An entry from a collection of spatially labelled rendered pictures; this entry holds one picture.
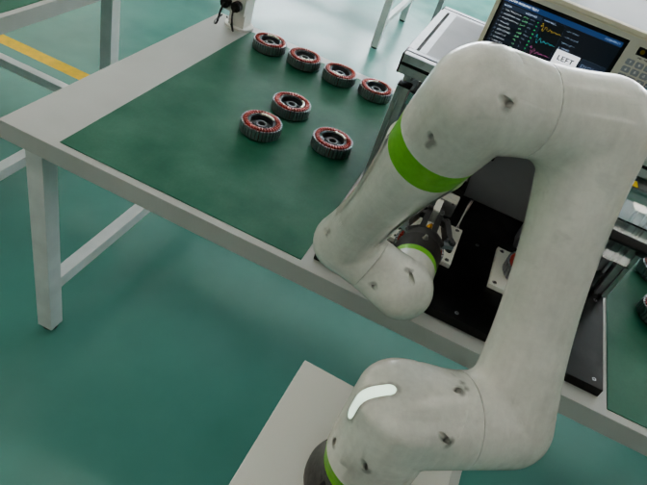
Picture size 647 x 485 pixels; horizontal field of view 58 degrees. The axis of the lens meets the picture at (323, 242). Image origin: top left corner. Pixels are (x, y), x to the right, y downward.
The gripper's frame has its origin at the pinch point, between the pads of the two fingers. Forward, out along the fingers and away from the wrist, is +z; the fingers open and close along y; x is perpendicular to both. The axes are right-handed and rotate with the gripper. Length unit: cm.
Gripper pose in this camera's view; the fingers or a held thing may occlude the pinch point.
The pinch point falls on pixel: (435, 210)
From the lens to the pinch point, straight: 134.3
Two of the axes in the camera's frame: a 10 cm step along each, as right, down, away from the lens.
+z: 3.3, -4.4, 8.3
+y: 8.9, 4.3, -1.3
